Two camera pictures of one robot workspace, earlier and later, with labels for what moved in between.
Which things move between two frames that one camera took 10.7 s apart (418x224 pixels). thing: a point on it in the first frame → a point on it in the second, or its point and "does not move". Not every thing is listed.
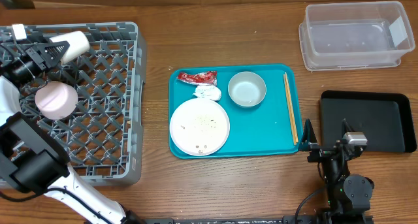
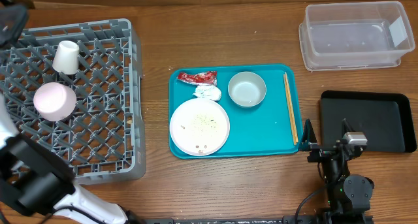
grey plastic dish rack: [91, 108] does not move
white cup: [78, 42] → [66, 59]
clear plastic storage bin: [354, 35] does not move
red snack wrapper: [202, 78] does not move
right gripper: [309, 143] does not move
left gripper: [36, 59] → [8, 22]
